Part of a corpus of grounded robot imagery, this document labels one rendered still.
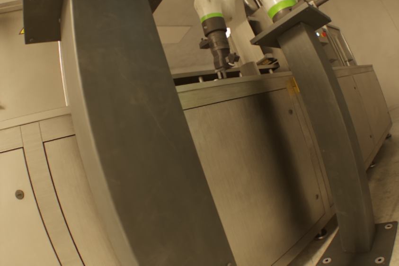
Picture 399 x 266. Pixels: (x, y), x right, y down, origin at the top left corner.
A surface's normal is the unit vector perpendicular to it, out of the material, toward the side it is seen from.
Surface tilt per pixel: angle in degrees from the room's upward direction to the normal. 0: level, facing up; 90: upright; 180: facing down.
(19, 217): 90
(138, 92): 90
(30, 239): 90
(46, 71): 90
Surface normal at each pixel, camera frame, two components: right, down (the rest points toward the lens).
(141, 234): 0.57, -0.30
